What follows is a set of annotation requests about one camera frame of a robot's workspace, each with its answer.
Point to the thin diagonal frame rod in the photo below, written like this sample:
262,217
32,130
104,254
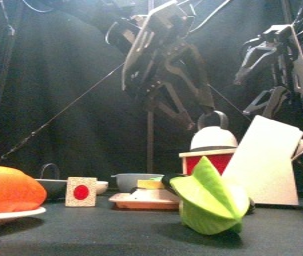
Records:
228,101
54,118

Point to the red and white cup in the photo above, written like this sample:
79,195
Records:
213,137

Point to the grey toy pot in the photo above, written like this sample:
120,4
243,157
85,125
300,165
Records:
133,181

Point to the white slanted knife block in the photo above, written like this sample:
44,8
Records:
264,166

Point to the pink rectangular tray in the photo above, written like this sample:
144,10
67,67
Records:
140,201

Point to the small white bowl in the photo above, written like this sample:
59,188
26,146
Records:
101,186

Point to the green toy star fruit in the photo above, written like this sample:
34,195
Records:
208,200

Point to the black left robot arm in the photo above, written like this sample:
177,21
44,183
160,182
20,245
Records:
120,31

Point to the white plate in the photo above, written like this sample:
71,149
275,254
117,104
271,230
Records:
6,216

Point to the orange toy fruit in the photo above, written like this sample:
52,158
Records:
6,190

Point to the yellow green toy food piece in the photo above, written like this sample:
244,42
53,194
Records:
151,184

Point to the red box with wooden rim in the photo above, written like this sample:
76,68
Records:
208,160

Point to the cube with red dot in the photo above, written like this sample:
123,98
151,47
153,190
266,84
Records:
80,192

